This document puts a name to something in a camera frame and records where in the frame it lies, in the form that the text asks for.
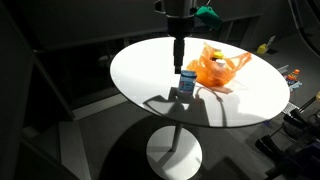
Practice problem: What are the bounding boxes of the white capped bottle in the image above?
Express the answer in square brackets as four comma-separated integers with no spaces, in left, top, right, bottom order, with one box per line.
[214,59,227,68]

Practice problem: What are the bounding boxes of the orange plastic bag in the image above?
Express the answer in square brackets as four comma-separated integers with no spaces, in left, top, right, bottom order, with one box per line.
[185,42,253,95]

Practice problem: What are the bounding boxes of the blue white box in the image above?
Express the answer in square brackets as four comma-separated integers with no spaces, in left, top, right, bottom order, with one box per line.
[177,69,198,95]

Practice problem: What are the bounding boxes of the white flat strip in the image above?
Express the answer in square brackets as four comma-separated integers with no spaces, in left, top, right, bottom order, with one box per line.
[276,64,290,75]

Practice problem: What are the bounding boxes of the white table pedestal base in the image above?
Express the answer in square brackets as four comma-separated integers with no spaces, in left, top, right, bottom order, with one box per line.
[145,123,203,180]

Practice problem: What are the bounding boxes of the round white table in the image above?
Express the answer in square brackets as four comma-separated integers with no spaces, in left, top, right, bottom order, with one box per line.
[32,13,264,122]

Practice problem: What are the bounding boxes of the white card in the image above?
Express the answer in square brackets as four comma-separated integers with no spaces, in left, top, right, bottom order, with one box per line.
[266,34,277,48]

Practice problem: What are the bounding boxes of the black bar clamp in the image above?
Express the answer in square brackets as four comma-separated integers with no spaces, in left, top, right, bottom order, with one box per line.
[283,109,320,136]
[254,134,284,158]

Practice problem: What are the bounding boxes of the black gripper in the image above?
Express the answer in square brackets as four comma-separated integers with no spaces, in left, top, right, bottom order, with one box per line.
[165,16,195,75]

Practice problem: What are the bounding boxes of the orange capped drink bottle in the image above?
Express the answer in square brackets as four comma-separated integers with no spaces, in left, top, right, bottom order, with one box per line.
[285,68,301,83]

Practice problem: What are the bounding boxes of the yellow capped bottle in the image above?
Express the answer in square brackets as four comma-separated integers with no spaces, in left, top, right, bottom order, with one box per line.
[213,50,225,61]

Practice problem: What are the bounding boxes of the robot cable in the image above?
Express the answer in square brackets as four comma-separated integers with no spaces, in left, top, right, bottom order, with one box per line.
[288,0,320,58]

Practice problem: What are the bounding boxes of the blue white packet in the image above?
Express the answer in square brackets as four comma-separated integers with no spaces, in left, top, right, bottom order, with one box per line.
[286,79,304,93]

